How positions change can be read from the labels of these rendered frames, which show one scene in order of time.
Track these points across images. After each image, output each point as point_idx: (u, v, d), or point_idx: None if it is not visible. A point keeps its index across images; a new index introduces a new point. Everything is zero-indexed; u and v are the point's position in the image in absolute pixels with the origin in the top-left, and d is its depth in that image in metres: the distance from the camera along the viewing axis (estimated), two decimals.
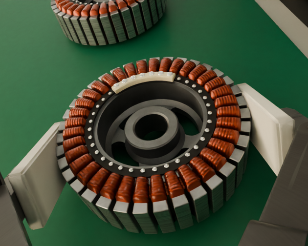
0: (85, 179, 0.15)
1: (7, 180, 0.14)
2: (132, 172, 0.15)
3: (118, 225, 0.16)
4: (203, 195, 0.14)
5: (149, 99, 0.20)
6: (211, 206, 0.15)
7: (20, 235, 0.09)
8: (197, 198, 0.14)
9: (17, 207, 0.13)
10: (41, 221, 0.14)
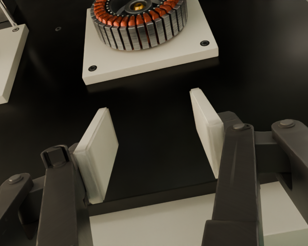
0: (106, 20, 0.32)
1: (67, 158, 0.15)
2: (128, 16, 0.32)
3: (121, 45, 0.33)
4: (159, 20, 0.31)
5: None
6: (165, 34, 0.32)
7: (73, 215, 0.10)
8: (157, 21, 0.31)
9: (81, 181, 0.14)
10: (100, 196, 0.15)
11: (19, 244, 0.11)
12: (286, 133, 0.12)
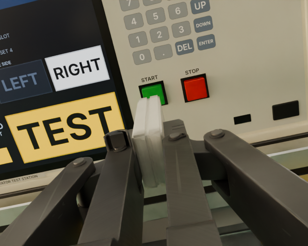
0: None
1: (120, 144, 0.16)
2: None
3: None
4: None
5: None
6: None
7: (121, 204, 0.09)
8: None
9: (138, 166, 0.14)
10: (156, 181, 0.15)
11: (75, 228, 0.11)
12: (218, 143, 0.12)
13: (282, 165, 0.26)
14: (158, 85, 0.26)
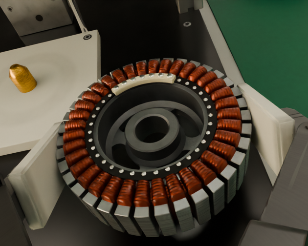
0: (85, 183, 0.15)
1: (7, 180, 0.14)
2: (133, 175, 0.15)
3: (120, 228, 0.16)
4: (204, 199, 0.14)
5: (149, 100, 0.20)
6: (212, 208, 0.15)
7: (20, 235, 0.09)
8: (199, 202, 0.14)
9: (17, 207, 0.13)
10: (41, 221, 0.14)
11: None
12: None
13: None
14: None
